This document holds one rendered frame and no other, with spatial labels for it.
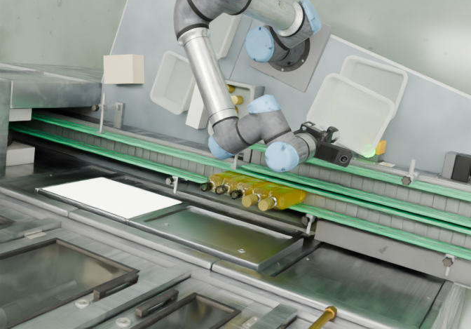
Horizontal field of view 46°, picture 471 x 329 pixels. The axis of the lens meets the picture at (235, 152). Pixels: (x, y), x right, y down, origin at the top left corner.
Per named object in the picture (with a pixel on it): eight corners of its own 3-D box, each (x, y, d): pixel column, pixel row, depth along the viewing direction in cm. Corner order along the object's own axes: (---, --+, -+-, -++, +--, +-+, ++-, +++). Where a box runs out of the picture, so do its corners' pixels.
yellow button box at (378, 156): (364, 156, 196) (357, 158, 189) (367, 135, 194) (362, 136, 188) (383, 160, 193) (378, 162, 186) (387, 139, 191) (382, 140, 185)
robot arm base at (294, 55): (277, 18, 205) (265, 16, 196) (312, 35, 199) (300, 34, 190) (262, 55, 210) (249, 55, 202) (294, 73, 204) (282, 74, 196)
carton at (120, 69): (115, 56, 247) (103, 55, 240) (144, 55, 239) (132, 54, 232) (115, 83, 248) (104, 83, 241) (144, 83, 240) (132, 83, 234)
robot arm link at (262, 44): (254, 38, 200) (234, 37, 188) (283, 19, 193) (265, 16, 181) (268, 68, 199) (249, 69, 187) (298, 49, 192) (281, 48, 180)
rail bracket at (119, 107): (123, 130, 244) (86, 133, 224) (127, 92, 241) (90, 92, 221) (132, 132, 242) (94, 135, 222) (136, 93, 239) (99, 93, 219)
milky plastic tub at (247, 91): (218, 134, 224) (207, 135, 216) (226, 78, 220) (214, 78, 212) (256, 143, 216) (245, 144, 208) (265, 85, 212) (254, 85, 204)
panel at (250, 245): (100, 182, 227) (33, 195, 197) (101, 175, 226) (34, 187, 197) (303, 245, 185) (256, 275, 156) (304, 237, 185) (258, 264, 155)
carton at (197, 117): (193, 123, 230) (185, 123, 224) (208, 66, 224) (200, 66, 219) (205, 128, 227) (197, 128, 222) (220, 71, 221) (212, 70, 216)
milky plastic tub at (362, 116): (338, 71, 168) (328, 69, 161) (404, 104, 160) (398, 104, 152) (313, 122, 173) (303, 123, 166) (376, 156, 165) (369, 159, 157)
